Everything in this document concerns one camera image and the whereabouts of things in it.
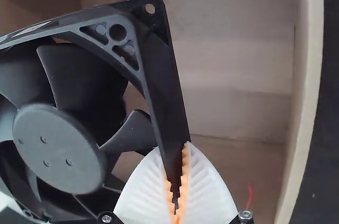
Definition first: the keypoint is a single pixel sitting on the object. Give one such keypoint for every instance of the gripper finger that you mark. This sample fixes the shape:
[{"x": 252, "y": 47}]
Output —
[
  {"x": 206, "y": 195},
  {"x": 143, "y": 195}
]

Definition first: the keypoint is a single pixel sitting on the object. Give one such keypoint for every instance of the cardboard box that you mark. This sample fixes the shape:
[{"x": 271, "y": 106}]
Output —
[{"x": 225, "y": 62}]

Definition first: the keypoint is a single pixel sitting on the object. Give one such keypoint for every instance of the black square fan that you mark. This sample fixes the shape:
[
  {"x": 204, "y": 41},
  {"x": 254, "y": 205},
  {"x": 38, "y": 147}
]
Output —
[{"x": 58, "y": 152}]

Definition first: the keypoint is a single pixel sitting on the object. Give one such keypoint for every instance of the black mat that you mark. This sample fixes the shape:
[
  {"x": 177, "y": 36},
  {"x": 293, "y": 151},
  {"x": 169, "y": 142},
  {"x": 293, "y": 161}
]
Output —
[{"x": 329, "y": 102}]

